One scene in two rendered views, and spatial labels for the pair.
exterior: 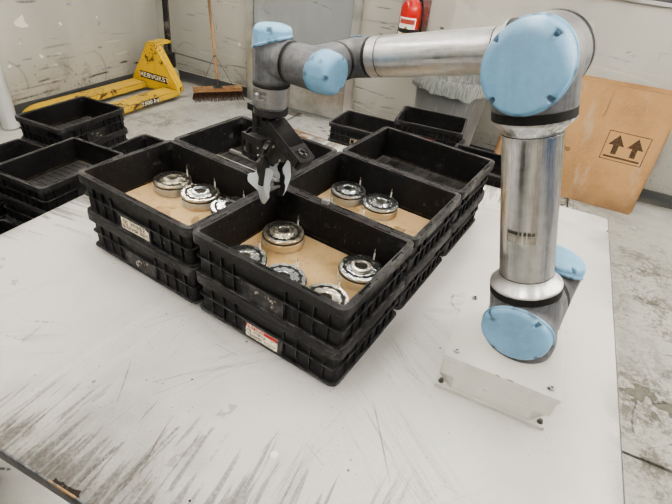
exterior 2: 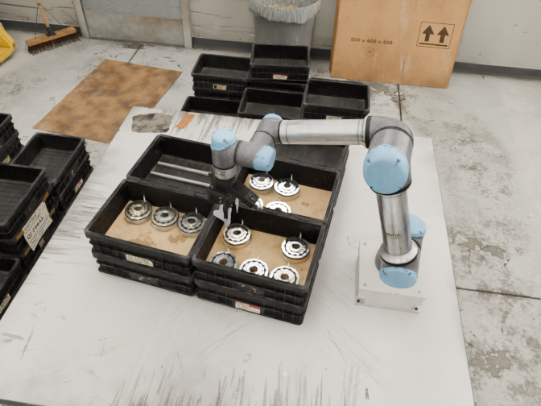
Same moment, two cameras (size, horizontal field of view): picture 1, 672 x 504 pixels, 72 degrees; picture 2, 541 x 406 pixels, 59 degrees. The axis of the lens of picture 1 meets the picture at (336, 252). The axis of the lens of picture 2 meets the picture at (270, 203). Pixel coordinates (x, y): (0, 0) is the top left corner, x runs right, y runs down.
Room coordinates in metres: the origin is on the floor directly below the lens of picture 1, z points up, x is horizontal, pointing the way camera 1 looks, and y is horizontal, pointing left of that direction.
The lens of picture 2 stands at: (-0.21, 0.31, 2.19)
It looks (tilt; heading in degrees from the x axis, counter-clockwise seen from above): 45 degrees down; 346
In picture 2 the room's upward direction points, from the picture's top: 2 degrees clockwise
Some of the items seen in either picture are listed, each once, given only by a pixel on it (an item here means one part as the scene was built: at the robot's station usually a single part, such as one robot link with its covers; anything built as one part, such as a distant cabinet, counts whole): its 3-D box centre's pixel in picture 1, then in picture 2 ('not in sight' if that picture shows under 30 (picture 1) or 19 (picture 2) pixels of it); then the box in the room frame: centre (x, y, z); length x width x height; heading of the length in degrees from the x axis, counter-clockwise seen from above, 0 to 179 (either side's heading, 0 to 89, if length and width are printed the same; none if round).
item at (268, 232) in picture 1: (283, 232); (237, 234); (0.95, 0.13, 0.86); 0.10 x 0.10 x 0.01
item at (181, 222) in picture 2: (230, 206); (192, 221); (1.04, 0.29, 0.86); 0.10 x 0.10 x 0.01
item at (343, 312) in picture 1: (305, 241); (260, 243); (0.84, 0.07, 0.92); 0.40 x 0.30 x 0.02; 61
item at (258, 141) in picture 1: (267, 133); (223, 186); (0.94, 0.18, 1.11); 0.09 x 0.08 x 0.12; 55
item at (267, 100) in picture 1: (270, 96); (224, 168); (0.93, 0.17, 1.19); 0.08 x 0.08 x 0.05
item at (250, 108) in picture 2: not in sight; (271, 124); (2.33, -0.33, 0.31); 0.40 x 0.30 x 0.34; 69
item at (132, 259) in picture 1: (184, 233); (160, 246); (1.04, 0.42, 0.76); 0.40 x 0.30 x 0.12; 61
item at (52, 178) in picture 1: (72, 208); (13, 223); (1.67, 1.16, 0.37); 0.40 x 0.30 x 0.45; 159
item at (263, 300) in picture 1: (303, 259); (260, 252); (0.84, 0.07, 0.87); 0.40 x 0.30 x 0.11; 61
